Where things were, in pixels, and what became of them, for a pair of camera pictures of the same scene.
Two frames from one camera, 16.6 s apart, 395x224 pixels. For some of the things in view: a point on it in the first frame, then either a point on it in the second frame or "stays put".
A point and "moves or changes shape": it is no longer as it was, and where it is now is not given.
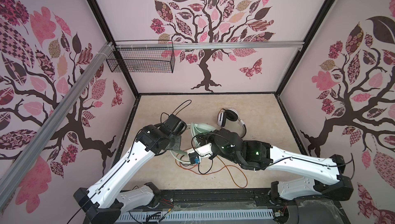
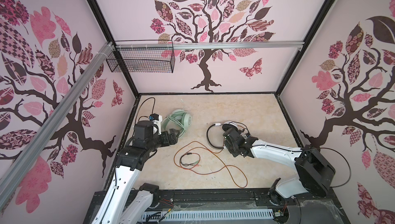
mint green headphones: x=196 y=129 moves or changes shape
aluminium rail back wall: x=123 y=47 stays put
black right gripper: x=208 y=138 to x=226 y=144
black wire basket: x=143 y=56 stays put
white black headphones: x=231 y=114 moves or changes shape
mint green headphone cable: x=179 y=160 moves or changes shape
